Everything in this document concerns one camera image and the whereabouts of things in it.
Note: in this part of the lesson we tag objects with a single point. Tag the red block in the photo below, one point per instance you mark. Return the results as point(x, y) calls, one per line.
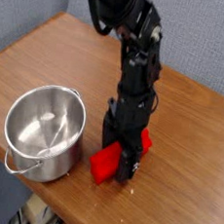
point(104, 163)

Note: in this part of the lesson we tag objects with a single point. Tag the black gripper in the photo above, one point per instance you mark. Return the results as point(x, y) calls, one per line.
point(126, 117)

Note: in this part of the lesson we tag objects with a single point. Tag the stainless steel pot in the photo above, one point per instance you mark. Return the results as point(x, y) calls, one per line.
point(44, 130)

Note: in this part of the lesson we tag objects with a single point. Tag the beige box under table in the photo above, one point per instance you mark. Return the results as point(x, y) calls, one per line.
point(37, 212)

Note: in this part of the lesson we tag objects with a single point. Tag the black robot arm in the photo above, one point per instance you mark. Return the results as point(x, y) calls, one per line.
point(138, 25)

